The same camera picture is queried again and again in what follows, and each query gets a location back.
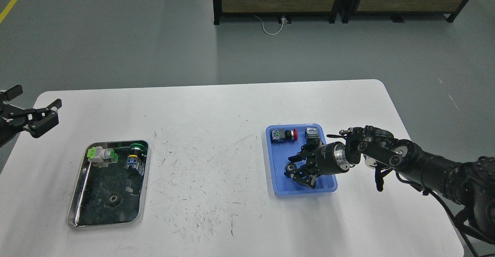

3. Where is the black gripper screen right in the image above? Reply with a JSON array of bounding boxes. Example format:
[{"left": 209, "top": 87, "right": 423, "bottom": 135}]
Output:
[{"left": 284, "top": 140, "right": 355, "bottom": 189}]

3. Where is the blue plastic tray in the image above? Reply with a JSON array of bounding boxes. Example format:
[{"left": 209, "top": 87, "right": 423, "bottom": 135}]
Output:
[{"left": 265, "top": 123, "right": 338, "bottom": 197}]

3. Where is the silver metal tray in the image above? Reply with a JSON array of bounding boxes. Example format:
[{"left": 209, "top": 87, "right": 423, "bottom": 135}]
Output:
[{"left": 67, "top": 139, "right": 151, "bottom": 228}]

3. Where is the white cable on floor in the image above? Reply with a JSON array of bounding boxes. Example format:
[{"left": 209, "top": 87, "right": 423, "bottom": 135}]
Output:
[{"left": 254, "top": 14, "right": 291, "bottom": 36}]

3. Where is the red push button switch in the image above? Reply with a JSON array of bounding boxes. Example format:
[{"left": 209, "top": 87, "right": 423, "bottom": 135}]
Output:
[{"left": 270, "top": 128, "right": 299, "bottom": 144}]

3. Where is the black gear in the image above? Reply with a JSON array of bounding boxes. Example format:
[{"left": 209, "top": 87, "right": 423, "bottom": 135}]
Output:
[
  {"left": 108, "top": 195, "right": 122, "bottom": 207},
  {"left": 285, "top": 163, "right": 297, "bottom": 173}
]

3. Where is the green mushroom button switch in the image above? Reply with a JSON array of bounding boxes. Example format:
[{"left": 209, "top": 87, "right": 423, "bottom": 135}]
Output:
[{"left": 125, "top": 143, "right": 145, "bottom": 174}]

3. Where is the yellow push button switch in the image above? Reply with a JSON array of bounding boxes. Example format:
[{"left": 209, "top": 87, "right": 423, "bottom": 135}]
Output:
[{"left": 304, "top": 126, "right": 321, "bottom": 142}]

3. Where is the black gripper screen left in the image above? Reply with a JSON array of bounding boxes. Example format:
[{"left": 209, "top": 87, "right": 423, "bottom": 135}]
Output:
[{"left": 0, "top": 85, "right": 62, "bottom": 138}]

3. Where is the green push button switch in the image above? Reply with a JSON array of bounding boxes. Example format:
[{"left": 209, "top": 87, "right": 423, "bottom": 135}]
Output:
[{"left": 86, "top": 146, "right": 119, "bottom": 168}]

